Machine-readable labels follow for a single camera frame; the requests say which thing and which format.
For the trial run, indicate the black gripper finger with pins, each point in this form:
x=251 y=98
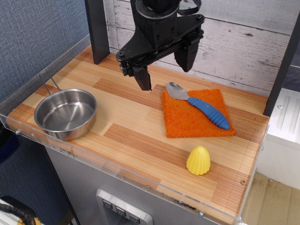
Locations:
x=142 y=77
x=186 y=54

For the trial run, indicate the left black vertical post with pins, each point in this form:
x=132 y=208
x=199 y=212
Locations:
x=97 y=29

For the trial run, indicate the right black vertical post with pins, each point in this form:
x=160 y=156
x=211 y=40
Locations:
x=283 y=69

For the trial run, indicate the yellow toy corn cob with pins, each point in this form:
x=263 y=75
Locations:
x=198 y=162

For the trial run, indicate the silver toy fridge cabinet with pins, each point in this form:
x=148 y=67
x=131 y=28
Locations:
x=172 y=196

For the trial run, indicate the white metal box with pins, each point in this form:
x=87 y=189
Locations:
x=279 y=158

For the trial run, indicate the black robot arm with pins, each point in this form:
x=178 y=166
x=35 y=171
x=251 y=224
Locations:
x=161 y=28

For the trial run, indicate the black vertical post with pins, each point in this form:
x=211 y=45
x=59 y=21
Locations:
x=283 y=69
x=97 y=29

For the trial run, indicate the orange knitted cloth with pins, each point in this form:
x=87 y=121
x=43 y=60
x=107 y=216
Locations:
x=185 y=120

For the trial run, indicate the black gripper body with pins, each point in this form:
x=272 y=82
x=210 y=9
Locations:
x=161 y=28

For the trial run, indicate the yellow object bottom left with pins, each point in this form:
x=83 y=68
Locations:
x=29 y=221

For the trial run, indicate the silver dispenser button panel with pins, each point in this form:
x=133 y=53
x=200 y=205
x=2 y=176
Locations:
x=127 y=214

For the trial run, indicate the clear acrylic guard rail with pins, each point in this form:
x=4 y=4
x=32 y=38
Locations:
x=130 y=122

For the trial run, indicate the stainless steel pot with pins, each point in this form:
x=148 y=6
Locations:
x=66 y=114

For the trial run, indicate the blue handled metal spoon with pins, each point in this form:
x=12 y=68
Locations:
x=177 y=92

